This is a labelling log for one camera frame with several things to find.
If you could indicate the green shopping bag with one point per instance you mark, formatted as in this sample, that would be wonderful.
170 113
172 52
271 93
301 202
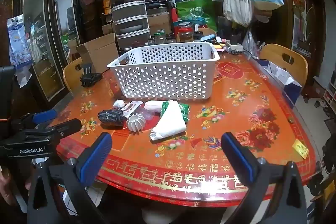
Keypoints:
197 12

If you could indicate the dark grey sock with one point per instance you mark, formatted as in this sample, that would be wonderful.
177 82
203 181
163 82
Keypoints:
110 117

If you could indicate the white power strip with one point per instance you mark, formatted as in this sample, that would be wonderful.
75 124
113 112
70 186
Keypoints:
235 46

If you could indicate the blue and white plastic bag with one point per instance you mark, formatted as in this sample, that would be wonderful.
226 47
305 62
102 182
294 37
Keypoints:
17 40

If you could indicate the white ribbed pumpkin-shaped object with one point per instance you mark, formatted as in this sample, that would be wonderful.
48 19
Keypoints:
135 122

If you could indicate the green tissue packet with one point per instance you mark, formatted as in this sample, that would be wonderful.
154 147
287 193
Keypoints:
184 111

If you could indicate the red floral tablecloth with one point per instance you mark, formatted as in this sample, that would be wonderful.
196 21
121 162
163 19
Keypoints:
236 98

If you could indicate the wooden chair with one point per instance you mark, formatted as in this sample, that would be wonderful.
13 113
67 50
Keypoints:
71 74
274 53

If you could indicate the person's left hand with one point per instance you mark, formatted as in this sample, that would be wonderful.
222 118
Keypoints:
4 184

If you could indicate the white perforated plastic basket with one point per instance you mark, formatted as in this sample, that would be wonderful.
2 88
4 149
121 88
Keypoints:
162 74

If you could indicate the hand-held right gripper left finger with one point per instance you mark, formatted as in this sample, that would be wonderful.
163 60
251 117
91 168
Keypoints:
95 153

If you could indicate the clear glass jar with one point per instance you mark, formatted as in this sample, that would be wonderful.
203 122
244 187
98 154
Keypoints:
159 37

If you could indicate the blue and white paper bag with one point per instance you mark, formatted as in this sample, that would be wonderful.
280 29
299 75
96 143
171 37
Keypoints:
281 74

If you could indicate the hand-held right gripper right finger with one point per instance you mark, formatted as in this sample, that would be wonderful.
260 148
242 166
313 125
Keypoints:
237 154

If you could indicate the dark glass jar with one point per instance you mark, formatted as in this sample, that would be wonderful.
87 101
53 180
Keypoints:
170 39

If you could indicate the glass jar with red neck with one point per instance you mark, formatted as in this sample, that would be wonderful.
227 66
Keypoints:
185 32

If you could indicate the white packet with red print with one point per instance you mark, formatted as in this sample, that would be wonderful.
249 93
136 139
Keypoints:
131 107

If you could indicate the yellow paper note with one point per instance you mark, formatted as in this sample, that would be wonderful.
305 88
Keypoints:
300 148

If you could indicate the stacked food cover tower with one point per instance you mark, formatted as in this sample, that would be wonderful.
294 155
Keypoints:
128 10

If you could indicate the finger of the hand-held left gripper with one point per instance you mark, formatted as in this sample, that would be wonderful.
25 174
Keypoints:
65 127
44 115

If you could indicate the small white ball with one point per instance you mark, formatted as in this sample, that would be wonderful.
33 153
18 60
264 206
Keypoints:
118 103

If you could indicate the clear hanging plastic bag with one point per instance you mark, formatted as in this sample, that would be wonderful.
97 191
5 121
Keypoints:
248 43

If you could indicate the dark wooden mirrored cabinet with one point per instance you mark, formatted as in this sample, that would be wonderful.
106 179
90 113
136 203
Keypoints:
86 11

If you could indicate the white cloth pack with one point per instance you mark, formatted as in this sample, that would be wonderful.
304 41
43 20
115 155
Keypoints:
170 121

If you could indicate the blue pouch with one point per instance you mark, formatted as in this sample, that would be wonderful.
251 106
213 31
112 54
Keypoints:
208 37

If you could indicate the dark lidded jar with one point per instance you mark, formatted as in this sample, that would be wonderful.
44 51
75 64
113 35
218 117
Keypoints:
198 36

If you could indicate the open cardboard box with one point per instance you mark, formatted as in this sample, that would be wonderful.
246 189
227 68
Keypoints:
101 52

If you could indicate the closed cardboard box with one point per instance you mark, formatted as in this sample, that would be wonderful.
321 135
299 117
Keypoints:
160 22

